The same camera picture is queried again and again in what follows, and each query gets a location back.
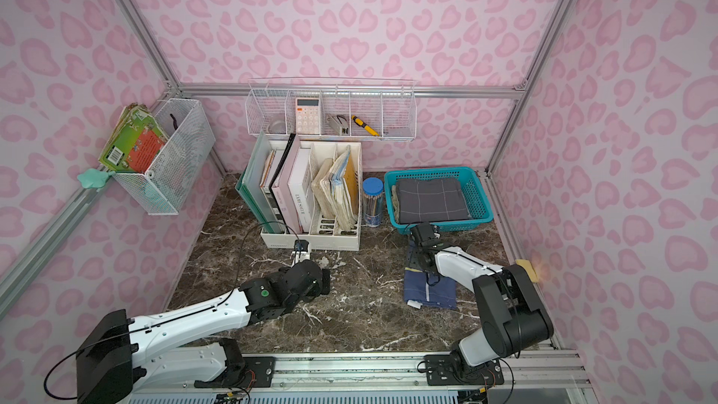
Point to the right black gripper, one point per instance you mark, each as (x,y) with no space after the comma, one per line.
(421,258)

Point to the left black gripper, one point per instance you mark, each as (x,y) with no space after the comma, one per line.
(321,279)

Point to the navy blue pillowcase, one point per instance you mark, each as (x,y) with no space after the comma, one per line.
(425,289)

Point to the teal plastic basket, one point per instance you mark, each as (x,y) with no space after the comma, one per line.
(477,201)

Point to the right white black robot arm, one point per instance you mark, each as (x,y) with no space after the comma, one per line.
(512,315)

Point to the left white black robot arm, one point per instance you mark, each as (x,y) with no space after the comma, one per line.
(122,354)

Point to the white file organizer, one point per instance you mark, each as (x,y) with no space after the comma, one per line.
(336,170)

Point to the blue lid pencil jar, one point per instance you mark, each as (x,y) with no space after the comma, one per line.
(372,201)

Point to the pink book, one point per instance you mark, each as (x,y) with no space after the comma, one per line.
(280,188)

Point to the white book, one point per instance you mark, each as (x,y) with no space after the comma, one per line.
(300,186)

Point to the yellow sticky note pad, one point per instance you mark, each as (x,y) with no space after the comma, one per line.
(529,269)

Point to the green folder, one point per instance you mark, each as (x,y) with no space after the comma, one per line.
(250,190)

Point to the yellow utility knife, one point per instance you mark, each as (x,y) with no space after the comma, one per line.
(364,125)

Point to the grey stapler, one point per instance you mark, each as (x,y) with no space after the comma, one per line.
(338,124)

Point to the clear tape roll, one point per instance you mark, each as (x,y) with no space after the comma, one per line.
(277,127)

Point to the pink calculator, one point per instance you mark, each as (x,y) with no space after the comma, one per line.
(307,116)

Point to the green red booklet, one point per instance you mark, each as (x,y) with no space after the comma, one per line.
(135,141)

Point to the mint green clip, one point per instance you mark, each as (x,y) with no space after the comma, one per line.
(93,178)

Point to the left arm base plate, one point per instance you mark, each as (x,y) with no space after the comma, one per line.
(249,372)

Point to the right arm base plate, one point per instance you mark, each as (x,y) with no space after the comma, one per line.
(440,369)

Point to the white mesh wall basket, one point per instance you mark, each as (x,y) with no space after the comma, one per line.
(166,184)

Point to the white wire wall shelf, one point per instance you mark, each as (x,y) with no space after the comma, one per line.
(389,109)

